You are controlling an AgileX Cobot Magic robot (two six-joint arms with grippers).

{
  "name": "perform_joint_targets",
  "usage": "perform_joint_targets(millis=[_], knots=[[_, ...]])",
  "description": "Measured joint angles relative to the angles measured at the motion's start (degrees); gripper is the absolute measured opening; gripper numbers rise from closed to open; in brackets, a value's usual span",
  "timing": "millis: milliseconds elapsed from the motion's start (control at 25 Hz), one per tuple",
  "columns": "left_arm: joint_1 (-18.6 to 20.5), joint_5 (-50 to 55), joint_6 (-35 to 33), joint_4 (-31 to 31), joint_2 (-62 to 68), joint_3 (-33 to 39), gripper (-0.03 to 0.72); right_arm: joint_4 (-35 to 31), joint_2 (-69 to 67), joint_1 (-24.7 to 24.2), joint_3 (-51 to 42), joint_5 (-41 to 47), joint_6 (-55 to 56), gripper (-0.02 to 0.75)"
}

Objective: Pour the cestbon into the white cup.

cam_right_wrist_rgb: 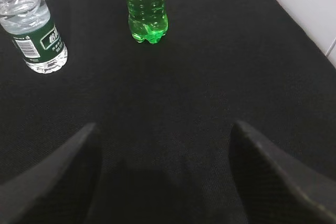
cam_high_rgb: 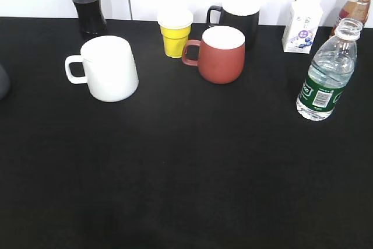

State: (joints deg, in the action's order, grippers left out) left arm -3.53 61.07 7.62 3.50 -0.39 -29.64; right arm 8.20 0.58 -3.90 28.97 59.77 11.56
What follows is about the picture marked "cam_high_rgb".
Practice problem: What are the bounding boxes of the brown tea bottle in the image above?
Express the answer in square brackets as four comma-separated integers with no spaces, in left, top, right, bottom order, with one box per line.
[329,0,371,37]

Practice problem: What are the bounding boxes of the grey ceramic mug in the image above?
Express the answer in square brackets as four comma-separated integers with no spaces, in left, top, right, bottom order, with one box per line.
[0,65,11,100]

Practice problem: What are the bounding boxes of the white ceramic mug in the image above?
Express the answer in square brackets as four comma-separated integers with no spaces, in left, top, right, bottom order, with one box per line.
[64,36,139,102]

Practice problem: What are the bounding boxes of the clear water bottle green label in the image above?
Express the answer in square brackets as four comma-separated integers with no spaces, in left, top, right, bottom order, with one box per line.
[296,18,363,121]

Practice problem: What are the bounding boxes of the white milk carton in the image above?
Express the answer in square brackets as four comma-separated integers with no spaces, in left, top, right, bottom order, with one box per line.
[281,1,323,54]

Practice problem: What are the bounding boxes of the yellow paper cup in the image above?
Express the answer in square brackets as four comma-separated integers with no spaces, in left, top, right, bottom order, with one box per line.
[157,8,193,58]

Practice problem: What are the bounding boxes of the black ceramic mug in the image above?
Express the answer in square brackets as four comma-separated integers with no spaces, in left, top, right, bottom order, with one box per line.
[206,2,261,50]

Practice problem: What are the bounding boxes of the red ceramic mug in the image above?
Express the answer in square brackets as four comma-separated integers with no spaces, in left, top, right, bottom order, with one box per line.
[181,26,245,84]

